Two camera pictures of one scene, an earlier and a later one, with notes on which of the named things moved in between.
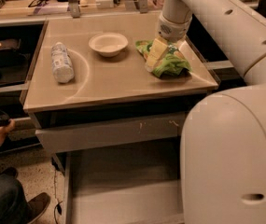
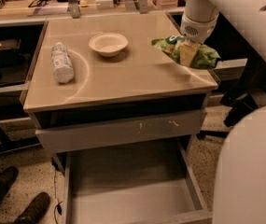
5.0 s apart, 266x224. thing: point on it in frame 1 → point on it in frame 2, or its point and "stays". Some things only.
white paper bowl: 108,44 stays
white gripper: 172,31 → 199,31
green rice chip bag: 161,59 → 206,57
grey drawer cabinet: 109,92 stays
